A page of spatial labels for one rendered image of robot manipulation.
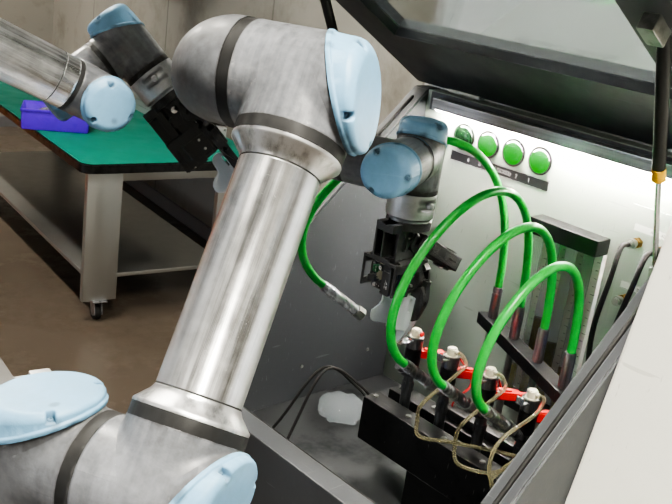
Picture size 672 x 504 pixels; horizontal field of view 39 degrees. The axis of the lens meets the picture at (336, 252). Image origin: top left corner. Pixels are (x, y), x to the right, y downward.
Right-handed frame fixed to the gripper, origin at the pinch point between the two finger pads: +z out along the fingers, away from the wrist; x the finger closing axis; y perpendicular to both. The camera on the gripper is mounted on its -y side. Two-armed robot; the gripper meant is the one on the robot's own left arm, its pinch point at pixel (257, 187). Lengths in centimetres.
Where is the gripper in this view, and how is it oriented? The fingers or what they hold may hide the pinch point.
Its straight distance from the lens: 152.1
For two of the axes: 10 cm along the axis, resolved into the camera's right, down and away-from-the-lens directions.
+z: 6.0, 7.8, 1.7
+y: -7.9, 6.2, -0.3
